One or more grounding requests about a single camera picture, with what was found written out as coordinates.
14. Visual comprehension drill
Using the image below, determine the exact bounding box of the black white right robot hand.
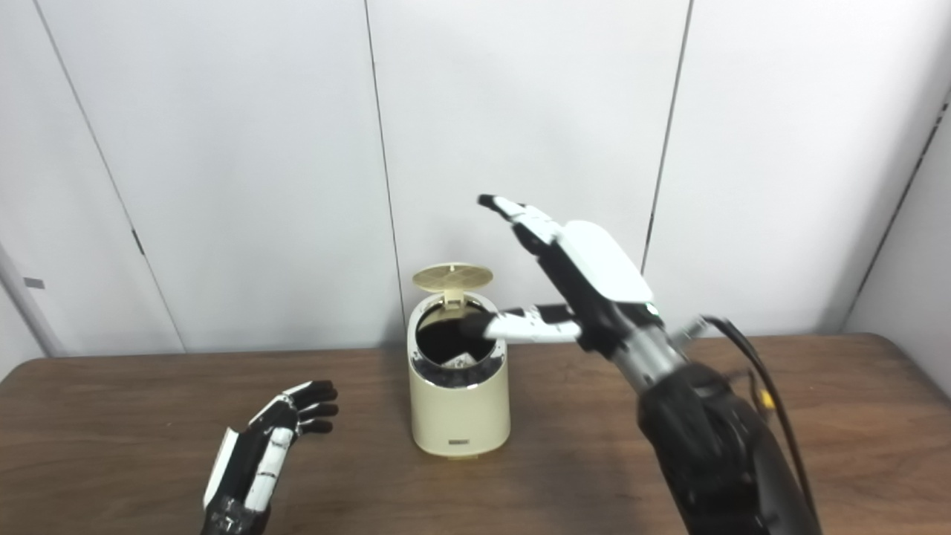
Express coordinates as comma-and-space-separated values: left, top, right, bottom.
459, 194, 662, 357

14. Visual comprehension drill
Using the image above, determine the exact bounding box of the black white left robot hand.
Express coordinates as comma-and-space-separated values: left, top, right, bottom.
201, 380, 340, 535

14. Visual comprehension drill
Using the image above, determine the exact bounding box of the cream round bin lid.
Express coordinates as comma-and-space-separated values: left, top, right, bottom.
412, 262, 494, 307

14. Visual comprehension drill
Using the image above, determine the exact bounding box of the cream-colored round bin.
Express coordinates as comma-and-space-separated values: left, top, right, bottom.
407, 291, 511, 459

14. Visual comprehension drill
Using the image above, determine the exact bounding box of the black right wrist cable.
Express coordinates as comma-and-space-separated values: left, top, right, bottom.
687, 315, 822, 535

